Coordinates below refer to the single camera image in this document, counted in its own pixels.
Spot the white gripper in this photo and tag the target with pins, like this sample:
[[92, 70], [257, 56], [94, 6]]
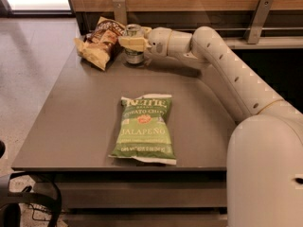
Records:
[[158, 41]]

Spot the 7up soda can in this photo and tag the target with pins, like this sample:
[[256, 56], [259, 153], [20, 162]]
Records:
[[132, 56]]

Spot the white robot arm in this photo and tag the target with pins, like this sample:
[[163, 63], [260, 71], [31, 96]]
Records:
[[265, 151]]

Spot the brown chip bag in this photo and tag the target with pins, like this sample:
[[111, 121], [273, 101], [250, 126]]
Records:
[[100, 46]]

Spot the green jalapeno chip bag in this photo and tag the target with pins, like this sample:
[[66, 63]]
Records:
[[144, 135]]

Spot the grey drawer cabinet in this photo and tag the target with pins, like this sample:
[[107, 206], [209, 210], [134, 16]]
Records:
[[143, 198]]

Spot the black chair base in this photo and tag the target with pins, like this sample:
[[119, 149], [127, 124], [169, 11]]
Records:
[[10, 213]]

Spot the left metal bracket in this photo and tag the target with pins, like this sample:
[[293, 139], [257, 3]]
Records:
[[120, 11]]

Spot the metal bracket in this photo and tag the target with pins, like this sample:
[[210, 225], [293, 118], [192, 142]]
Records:
[[120, 11], [253, 32]]

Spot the right metal bracket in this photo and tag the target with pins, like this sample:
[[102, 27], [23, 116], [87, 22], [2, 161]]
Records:
[[253, 32]]

